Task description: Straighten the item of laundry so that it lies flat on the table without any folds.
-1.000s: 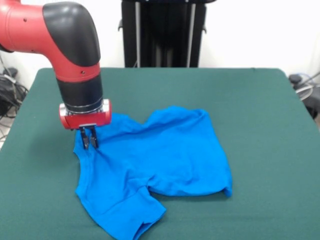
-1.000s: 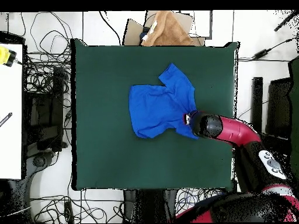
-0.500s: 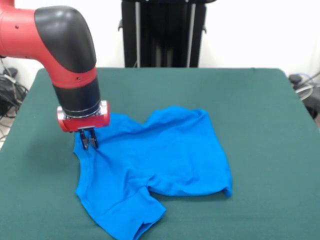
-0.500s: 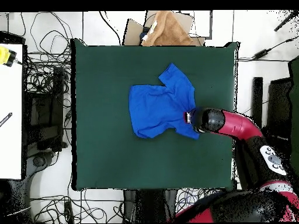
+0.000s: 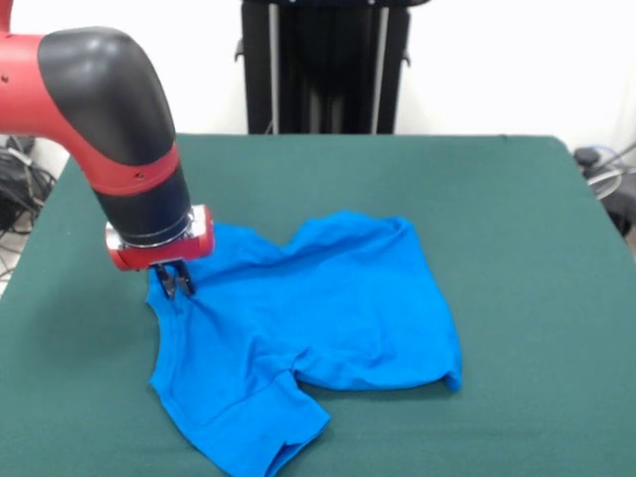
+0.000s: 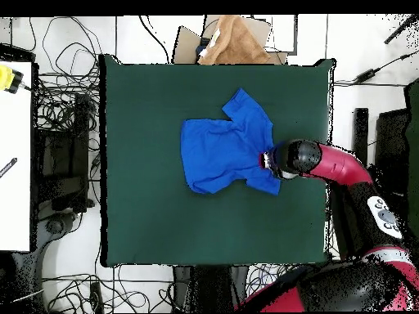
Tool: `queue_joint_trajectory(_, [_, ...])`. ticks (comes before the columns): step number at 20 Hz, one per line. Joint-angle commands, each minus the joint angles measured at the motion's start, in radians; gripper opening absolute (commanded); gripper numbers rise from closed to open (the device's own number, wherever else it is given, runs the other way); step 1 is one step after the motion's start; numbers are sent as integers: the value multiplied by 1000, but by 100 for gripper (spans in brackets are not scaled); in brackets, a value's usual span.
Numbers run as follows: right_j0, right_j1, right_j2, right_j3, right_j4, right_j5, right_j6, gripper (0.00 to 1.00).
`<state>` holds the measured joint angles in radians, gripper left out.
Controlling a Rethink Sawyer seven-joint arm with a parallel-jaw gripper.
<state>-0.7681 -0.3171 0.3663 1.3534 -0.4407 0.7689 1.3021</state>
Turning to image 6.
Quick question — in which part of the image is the blue shirt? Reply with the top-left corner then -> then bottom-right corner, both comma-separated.
179,87 -> 286,197

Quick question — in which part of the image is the brown towel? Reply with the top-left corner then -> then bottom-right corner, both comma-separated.
196,14 -> 272,65

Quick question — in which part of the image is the black chair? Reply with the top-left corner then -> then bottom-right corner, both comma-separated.
351,107 -> 410,204

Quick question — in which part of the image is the dark green table cloth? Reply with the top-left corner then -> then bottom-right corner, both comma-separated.
98,53 -> 336,268

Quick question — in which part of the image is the cardboard box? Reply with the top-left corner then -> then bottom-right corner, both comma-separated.
172,14 -> 289,65

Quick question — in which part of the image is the black rod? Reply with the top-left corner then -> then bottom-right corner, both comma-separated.
383,14 -> 419,45

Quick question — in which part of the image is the white table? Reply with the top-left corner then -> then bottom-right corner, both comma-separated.
0,60 -> 34,253

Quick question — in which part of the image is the black marker pen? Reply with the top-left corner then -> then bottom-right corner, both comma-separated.
0,157 -> 18,179

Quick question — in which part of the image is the yellow and black tool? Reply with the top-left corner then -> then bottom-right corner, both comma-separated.
0,64 -> 25,95

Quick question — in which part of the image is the black cable tangle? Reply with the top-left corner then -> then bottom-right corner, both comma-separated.
27,16 -> 102,135
245,262 -> 295,295
42,267 -> 174,313

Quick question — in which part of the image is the black power adapter with cable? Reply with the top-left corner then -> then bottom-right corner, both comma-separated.
333,48 -> 419,87

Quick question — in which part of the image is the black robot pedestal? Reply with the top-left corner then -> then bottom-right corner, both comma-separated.
172,264 -> 250,313

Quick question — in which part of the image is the black metal frame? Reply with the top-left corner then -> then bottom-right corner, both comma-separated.
32,92 -> 96,213

